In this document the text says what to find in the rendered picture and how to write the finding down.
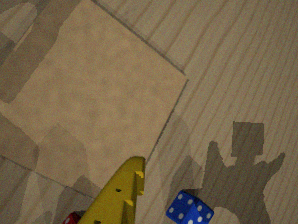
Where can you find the tan flat mat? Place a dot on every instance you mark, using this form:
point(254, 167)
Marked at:
point(80, 94)

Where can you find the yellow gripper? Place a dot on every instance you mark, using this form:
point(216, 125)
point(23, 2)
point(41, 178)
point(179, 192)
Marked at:
point(116, 203)

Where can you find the blue die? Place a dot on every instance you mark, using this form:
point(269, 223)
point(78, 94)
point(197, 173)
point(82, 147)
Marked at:
point(189, 209)

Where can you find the red die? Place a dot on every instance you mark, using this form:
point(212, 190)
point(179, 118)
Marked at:
point(73, 218)

